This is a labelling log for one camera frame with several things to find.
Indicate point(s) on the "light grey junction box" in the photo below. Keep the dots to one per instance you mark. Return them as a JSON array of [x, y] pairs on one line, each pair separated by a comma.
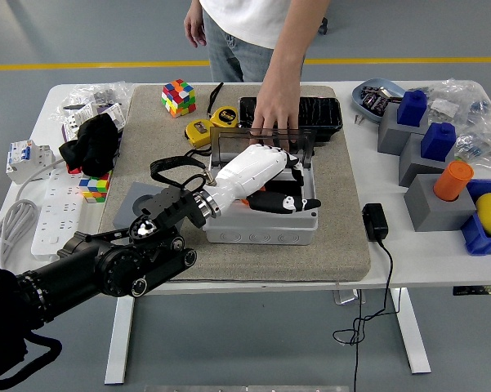
[[261, 234]]

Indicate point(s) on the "clear bag of metal parts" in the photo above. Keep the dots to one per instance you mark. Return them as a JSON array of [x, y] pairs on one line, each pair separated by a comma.
[[106, 94]]

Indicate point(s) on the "white circuit breaker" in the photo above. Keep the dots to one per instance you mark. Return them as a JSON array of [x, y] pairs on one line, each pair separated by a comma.
[[22, 159]]

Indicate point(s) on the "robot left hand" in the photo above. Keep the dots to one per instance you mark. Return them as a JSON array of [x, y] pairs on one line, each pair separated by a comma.
[[249, 171]]

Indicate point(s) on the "black glossy plastic tray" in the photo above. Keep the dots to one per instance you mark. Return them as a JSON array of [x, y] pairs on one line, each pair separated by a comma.
[[322, 114]]

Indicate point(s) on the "person's left forearm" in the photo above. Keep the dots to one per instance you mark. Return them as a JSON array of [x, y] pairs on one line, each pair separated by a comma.
[[294, 53]]

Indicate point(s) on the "clear plastic bracket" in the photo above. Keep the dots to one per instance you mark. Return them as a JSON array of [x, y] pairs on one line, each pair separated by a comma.
[[347, 297]]

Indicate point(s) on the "small metal screws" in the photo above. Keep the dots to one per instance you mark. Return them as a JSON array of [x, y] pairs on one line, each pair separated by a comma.
[[358, 119]]

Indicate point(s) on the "blue plastic bin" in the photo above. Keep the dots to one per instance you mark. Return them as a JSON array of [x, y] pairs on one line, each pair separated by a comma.
[[480, 241]]

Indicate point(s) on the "dark wrapped candies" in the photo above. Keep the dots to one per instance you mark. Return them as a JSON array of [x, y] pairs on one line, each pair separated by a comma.
[[373, 100]]

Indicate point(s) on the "person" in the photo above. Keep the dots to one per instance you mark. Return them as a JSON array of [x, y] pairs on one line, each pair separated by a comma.
[[245, 24]]

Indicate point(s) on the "grey-brown mat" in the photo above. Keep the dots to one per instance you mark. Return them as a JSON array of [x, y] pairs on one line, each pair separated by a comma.
[[269, 261]]

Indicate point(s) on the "yellow tape measure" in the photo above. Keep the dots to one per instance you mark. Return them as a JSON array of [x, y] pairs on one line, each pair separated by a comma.
[[200, 132], [225, 119]]

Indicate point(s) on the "white power strip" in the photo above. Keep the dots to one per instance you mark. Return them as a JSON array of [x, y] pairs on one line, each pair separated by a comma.
[[59, 216]]

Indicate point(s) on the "blue plastic block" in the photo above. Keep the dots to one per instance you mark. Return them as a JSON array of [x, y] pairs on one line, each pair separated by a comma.
[[411, 108], [437, 141]]

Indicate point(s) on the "black power adapter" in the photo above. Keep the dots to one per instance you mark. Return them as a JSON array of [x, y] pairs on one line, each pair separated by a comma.
[[375, 222]]

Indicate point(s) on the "small red object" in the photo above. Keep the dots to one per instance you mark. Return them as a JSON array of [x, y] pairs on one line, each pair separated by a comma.
[[74, 169]]

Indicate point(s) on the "white table leg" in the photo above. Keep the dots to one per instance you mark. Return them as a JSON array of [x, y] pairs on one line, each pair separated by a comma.
[[412, 335], [118, 339]]

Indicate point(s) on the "black cloth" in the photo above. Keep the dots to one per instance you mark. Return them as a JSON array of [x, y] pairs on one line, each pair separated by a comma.
[[94, 143]]

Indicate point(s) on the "colourful puzzle cube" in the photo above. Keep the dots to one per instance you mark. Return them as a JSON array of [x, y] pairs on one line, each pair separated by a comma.
[[179, 98], [96, 188]]

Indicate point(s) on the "orange cylinder battery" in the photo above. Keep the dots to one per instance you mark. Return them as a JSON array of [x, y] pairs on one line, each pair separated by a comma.
[[453, 179], [244, 201]]

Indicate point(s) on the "smoky transparent box lid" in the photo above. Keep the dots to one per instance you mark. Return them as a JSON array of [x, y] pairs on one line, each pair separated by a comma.
[[228, 141]]

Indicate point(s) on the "grey block holder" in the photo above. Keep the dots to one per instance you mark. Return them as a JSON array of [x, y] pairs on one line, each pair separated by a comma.
[[390, 136], [412, 167]]

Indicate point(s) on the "person's left hand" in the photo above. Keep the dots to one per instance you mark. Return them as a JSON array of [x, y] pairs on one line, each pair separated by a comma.
[[278, 108]]

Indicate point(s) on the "pale blue plate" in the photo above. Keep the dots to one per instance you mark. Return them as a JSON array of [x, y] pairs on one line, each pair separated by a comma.
[[357, 98]]

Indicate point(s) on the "grey block with round hole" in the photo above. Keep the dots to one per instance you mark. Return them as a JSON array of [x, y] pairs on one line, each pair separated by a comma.
[[437, 214], [124, 208]]

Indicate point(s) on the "table height control panel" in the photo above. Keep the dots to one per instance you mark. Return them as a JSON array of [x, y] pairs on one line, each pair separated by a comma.
[[482, 290]]

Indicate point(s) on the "clear bags of small parts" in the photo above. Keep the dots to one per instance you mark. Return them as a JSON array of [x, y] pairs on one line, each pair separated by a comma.
[[474, 114]]

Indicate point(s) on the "person's right hand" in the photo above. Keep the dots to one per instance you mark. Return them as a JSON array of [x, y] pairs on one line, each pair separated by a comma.
[[195, 26]]

